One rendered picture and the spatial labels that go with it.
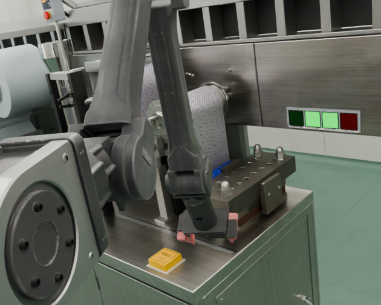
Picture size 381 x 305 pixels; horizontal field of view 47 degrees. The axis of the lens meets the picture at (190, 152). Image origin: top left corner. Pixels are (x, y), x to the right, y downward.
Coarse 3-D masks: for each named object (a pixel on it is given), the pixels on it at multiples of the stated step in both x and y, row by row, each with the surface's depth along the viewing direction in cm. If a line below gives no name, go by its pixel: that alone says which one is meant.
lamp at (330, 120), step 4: (324, 116) 139; (328, 116) 138; (332, 116) 137; (336, 116) 136; (324, 120) 139; (328, 120) 138; (332, 120) 137; (336, 120) 136; (324, 124) 140; (328, 124) 139; (332, 124) 138; (336, 124) 137
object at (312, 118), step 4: (308, 112) 142; (312, 112) 141; (316, 112) 140; (308, 116) 142; (312, 116) 142; (316, 116) 141; (308, 120) 143; (312, 120) 142; (316, 120) 141; (308, 124) 143; (312, 124) 143; (316, 124) 142
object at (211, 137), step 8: (216, 120) 152; (200, 128) 147; (208, 128) 150; (216, 128) 153; (224, 128) 156; (200, 136) 147; (208, 136) 150; (216, 136) 153; (224, 136) 157; (200, 144) 148; (208, 144) 151; (216, 144) 154; (224, 144) 157; (208, 152) 151; (216, 152) 154; (224, 152) 158; (216, 160) 155; (224, 160) 159
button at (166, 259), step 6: (162, 252) 128; (168, 252) 128; (174, 252) 127; (150, 258) 126; (156, 258) 126; (162, 258) 125; (168, 258) 125; (174, 258) 125; (180, 258) 127; (150, 264) 127; (156, 264) 125; (162, 264) 123; (168, 264) 123; (174, 264) 125; (162, 270) 123; (168, 270) 123
